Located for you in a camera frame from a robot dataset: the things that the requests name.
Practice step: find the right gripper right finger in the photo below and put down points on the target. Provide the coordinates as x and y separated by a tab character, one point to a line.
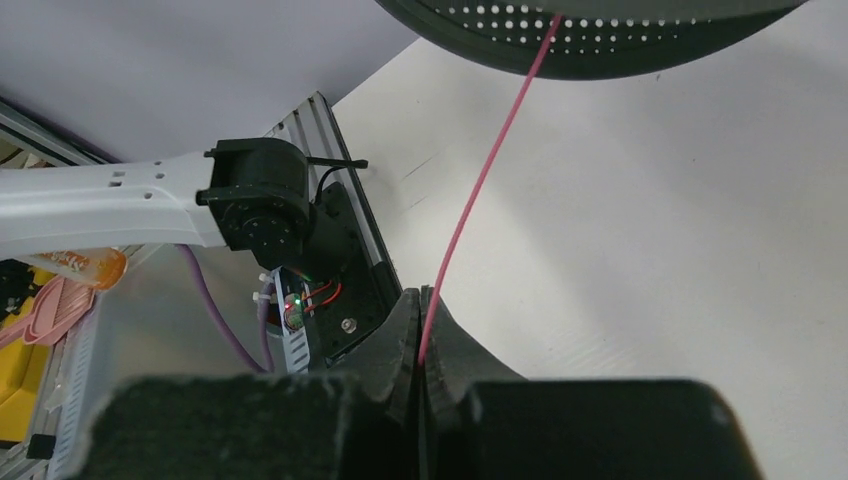
482	420

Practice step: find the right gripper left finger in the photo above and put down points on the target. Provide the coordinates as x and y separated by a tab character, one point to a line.
354	420

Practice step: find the black cable spool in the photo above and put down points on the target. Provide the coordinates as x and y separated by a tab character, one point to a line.
507	35

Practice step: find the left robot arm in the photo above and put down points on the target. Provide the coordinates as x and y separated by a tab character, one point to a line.
245	194

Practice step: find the left controller board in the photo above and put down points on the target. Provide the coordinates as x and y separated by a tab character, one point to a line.
289	290

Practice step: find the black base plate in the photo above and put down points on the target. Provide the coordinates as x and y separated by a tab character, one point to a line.
362	295

